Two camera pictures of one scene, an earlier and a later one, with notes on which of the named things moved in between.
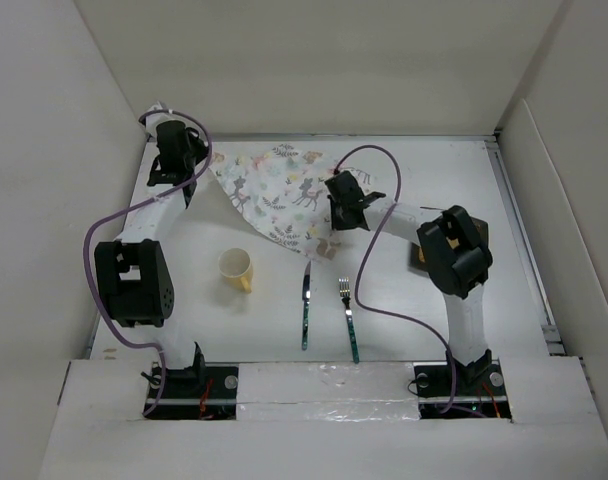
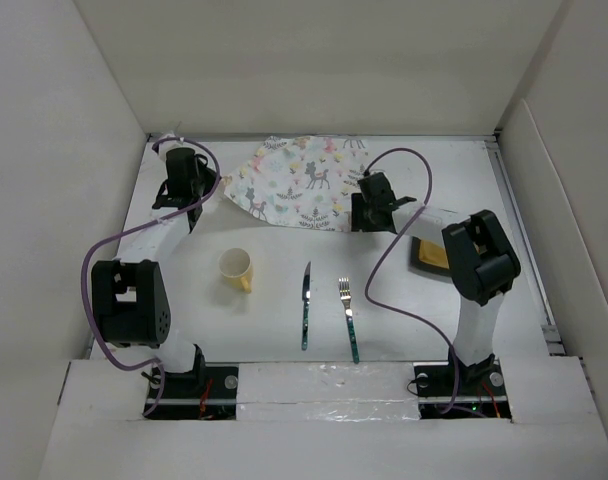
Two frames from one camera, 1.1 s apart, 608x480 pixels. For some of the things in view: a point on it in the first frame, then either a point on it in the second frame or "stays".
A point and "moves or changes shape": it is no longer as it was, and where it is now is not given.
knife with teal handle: (306, 302) stays
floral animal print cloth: (281, 189) moves or changes shape
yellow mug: (236, 268) stays
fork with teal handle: (346, 297) stays
